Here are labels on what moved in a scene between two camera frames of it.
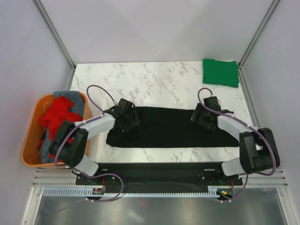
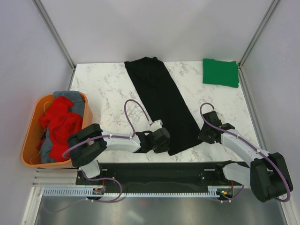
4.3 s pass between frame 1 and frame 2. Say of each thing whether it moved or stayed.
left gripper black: moved
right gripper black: moved
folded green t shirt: stayed
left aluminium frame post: stayed
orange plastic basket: stayed
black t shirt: moved
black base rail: stayed
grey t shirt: stayed
